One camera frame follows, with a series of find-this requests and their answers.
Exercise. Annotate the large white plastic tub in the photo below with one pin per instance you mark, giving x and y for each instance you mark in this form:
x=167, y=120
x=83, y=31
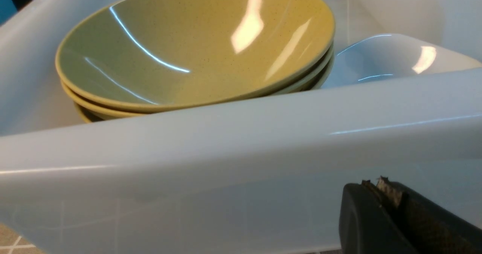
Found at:
x=258, y=176

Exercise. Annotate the stacked yellow bowl in tub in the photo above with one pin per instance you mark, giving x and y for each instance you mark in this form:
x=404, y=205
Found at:
x=312, y=80

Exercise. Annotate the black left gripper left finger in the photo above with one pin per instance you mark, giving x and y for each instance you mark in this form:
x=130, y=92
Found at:
x=365, y=227

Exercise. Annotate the yellow noodle bowl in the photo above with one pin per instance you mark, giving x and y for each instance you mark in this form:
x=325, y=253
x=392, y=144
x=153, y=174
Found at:
x=153, y=56

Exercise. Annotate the stacked white dishes in tub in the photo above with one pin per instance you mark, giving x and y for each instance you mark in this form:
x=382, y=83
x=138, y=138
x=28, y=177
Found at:
x=389, y=56

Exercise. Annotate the grey tile pattern mat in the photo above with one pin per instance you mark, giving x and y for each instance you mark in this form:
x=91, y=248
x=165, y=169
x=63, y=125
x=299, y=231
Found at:
x=13, y=243

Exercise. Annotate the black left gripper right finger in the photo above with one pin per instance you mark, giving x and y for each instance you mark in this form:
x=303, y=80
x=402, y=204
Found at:
x=430, y=228

